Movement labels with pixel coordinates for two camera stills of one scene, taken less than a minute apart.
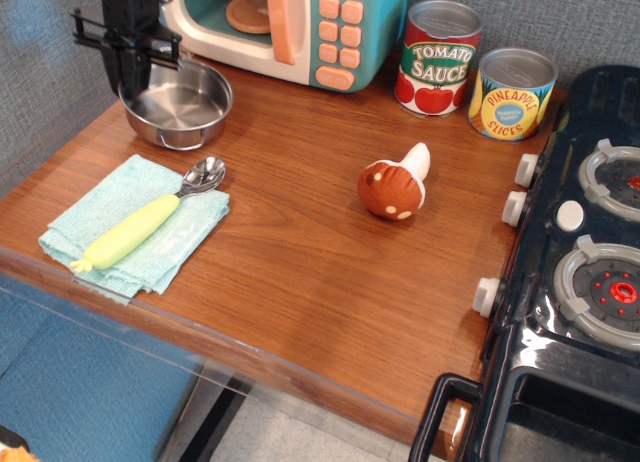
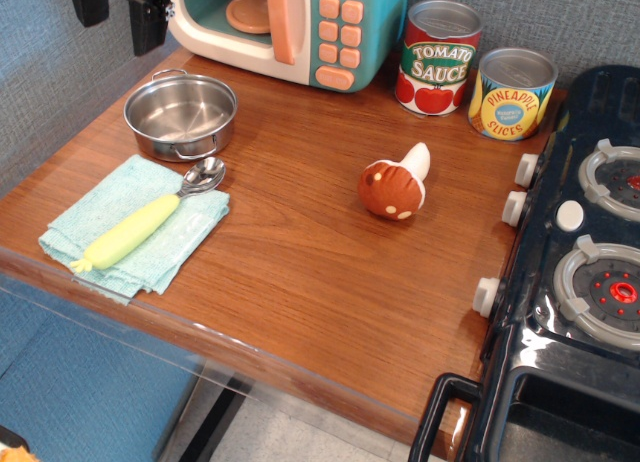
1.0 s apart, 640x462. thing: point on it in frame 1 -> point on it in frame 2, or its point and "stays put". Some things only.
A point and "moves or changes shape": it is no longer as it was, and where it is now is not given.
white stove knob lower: x=484 y=296 stays put
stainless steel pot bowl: x=183 y=109 moves or changes shape
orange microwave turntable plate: x=249 y=12 stays put
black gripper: x=130 y=20 -> x=148 y=4
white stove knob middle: x=513 y=206 stays put
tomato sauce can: x=439 y=49 stays put
